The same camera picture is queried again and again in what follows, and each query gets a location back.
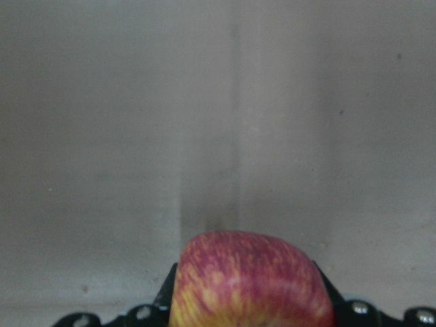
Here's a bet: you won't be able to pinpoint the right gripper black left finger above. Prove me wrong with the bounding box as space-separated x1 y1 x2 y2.
52 263 177 327

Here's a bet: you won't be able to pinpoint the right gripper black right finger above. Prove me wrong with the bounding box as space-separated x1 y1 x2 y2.
315 262 435 327

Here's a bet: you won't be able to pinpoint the red apple from basket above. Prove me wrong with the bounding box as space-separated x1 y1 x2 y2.
169 230 337 326

